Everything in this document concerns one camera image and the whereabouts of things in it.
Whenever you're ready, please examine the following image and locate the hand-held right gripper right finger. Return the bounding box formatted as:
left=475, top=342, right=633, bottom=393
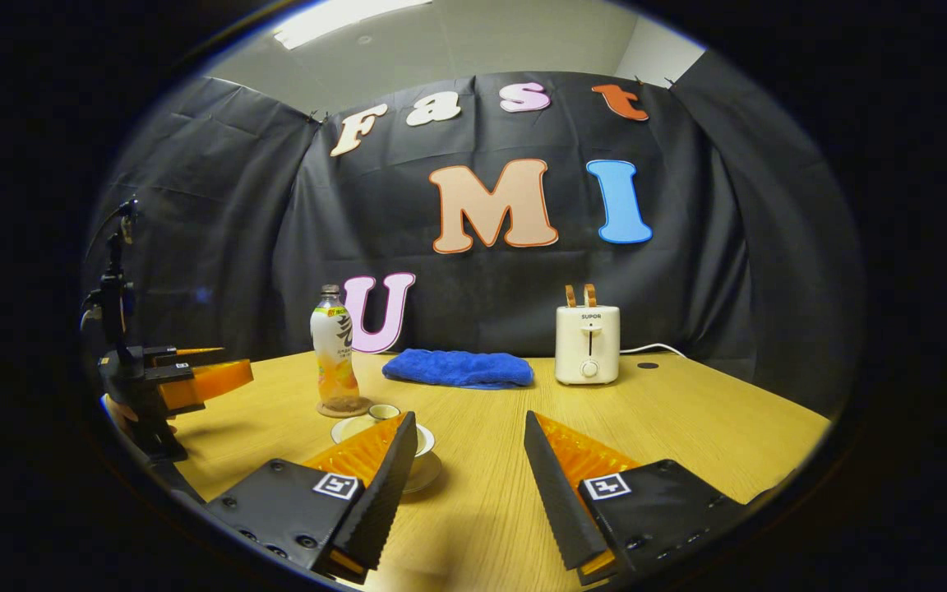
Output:
left=524, top=411, right=750, bottom=586

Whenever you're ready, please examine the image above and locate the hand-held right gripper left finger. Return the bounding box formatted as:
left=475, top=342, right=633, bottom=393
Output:
left=202, top=411, right=418, bottom=585

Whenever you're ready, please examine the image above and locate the beige teacup lid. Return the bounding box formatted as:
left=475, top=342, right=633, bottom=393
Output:
left=330, top=404, right=437, bottom=459

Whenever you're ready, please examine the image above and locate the round brown coaster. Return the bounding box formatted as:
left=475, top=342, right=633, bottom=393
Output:
left=317, top=396, right=374, bottom=419

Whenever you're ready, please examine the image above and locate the white orange water bottle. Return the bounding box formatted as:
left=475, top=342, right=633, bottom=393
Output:
left=311, top=284, right=361, bottom=404

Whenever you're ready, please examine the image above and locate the beige ceramic saucer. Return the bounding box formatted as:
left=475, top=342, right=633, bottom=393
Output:
left=402, top=451, right=444, bottom=495

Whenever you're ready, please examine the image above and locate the blue towel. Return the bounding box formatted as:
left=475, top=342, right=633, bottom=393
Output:
left=382, top=349, right=535, bottom=390

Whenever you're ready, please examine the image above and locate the black backdrop cloth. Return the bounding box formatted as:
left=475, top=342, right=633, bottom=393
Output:
left=91, top=49, right=865, bottom=416

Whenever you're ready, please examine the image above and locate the cream toaster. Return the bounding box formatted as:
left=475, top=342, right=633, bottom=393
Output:
left=556, top=305, right=621, bottom=386

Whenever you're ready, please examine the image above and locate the ceiling light panel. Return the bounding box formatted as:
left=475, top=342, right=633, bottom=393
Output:
left=272, top=0, right=433, bottom=50

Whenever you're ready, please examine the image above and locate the white toaster cable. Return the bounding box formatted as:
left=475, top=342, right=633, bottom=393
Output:
left=619, top=343, right=689, bottom=360

